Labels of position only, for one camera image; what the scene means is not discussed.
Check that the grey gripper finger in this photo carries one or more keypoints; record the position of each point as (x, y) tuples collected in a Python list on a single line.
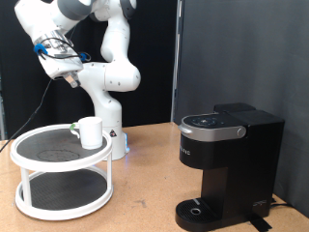
[(76, 81), (69, 80)]

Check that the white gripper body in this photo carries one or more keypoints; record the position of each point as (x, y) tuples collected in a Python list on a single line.
[(62, 66)]

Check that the white mug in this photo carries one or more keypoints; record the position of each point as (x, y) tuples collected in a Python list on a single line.
[(91, 133)]

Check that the black Keurig coffee machine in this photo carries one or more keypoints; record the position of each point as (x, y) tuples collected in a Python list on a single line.
[(244, 167)]

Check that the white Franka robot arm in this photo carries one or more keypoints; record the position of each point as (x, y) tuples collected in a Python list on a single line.
[(112, 77)]

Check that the green tape piece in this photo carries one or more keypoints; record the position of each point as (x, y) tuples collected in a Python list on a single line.
[(72, 127)]

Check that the black curtain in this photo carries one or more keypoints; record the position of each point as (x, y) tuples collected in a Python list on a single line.
[(9, 80)]

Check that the white two-tier turntable shelf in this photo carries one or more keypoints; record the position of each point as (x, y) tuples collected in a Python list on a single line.
[(48, 141)]

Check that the silver vertical pole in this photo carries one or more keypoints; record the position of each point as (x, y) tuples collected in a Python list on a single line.
[(176, 64)]

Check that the grey partition panel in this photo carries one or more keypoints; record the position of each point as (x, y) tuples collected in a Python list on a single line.
[(241, 48)]

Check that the black tape strip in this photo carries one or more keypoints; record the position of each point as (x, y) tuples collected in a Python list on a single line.
[(260, 224)]

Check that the grey frame post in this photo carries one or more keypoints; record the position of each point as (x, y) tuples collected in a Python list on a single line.
[(2, 112)]

